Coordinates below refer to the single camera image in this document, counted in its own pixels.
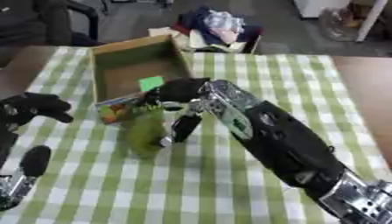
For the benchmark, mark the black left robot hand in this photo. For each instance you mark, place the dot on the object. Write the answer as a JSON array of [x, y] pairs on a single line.
[[31, 107]]

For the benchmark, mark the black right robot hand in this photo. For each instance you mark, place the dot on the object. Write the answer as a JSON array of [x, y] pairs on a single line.
[[179, 89]]

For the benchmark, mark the green soft toy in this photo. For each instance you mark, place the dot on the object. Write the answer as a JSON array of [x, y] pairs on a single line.
[[145, 132]]

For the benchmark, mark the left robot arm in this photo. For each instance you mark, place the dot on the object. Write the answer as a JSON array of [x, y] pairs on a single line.
[[14, 189]]

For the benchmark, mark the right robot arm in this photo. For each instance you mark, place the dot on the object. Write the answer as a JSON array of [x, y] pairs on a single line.
[[286, 140]]

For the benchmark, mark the tan cardboard box green inside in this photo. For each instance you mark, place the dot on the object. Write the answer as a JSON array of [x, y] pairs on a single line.
[[133, 68]]

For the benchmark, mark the green paper label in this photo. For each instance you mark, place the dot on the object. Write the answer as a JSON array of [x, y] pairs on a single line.
[[151, 83]]

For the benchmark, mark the colourful snack packet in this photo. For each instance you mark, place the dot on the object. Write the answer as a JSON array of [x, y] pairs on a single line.
[[113, 110]]

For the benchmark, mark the pile of clothes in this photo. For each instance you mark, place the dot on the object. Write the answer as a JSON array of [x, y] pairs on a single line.
[[219, 27]]

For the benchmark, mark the black chair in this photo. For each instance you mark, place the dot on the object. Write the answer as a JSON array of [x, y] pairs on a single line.
[[46, 20]]

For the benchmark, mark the white cabinet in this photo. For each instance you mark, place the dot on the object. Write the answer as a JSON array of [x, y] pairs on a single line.
[[319, 7]]

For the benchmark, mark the clear plastic bag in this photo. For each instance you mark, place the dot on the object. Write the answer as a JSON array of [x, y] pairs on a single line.
[[338, 24]]

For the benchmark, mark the white table leg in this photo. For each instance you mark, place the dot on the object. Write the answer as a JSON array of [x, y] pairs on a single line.
[[371, 19]]

